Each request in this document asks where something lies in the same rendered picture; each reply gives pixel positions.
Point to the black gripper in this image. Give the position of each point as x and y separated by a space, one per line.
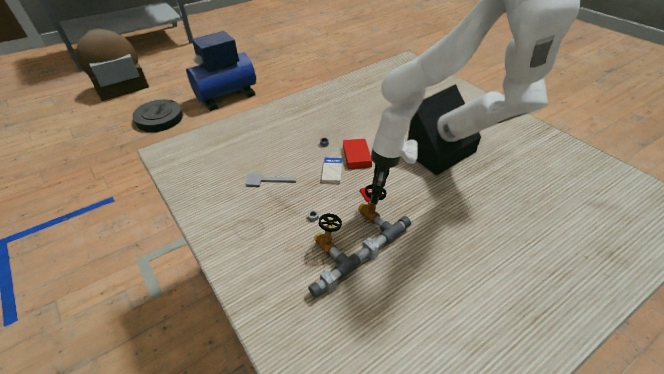
381 171

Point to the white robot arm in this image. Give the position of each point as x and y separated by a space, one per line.
537 26

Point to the grey hex nut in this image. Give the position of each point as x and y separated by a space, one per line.
313 212

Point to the red rectangular box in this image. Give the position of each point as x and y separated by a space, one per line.
357 153

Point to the red square tag with gold chain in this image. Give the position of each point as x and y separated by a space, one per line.
363 192

